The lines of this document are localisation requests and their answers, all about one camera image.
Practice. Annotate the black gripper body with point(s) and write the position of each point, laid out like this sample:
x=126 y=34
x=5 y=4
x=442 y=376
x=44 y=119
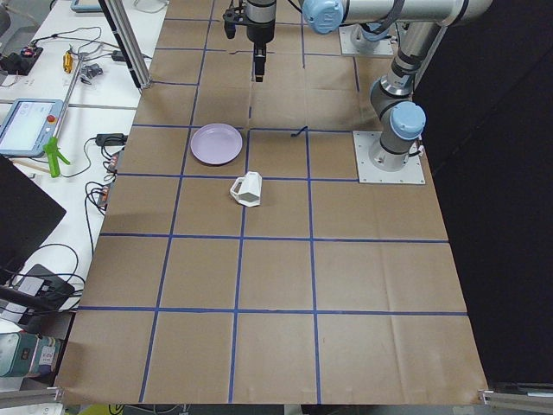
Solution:
x=260 y=27

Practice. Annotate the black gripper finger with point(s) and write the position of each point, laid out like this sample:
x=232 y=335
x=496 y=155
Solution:
x=259 y=60

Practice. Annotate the white angular mug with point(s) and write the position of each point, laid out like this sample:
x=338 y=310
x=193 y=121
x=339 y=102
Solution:
x=247 y=189

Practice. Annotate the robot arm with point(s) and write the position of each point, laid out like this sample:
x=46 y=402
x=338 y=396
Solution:
x=402 y=120

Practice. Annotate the lavender plate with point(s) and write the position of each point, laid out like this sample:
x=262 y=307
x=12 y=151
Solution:
x=216 y=144

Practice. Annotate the black power adapter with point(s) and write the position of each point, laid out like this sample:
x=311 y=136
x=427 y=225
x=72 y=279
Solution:
x=110 y=139

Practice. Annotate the long metal rod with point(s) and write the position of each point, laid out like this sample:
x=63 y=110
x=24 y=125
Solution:
x=75 y=78

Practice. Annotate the green plastic clamp tool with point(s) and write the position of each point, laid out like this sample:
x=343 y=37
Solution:
x=52 y=152

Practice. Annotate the teach pendant tablet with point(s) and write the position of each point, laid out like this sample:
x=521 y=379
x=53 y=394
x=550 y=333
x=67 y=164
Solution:
x=28 y=126

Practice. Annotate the black monitor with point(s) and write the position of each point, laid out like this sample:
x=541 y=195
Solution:
x=28 y=216

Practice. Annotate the aluminium frame post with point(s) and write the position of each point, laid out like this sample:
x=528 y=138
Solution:
x=119 y=23

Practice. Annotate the yellow handled tool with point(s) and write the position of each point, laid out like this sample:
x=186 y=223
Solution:
x=67 y=62

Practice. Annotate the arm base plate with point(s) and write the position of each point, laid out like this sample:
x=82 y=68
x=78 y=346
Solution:
x=375 y=165

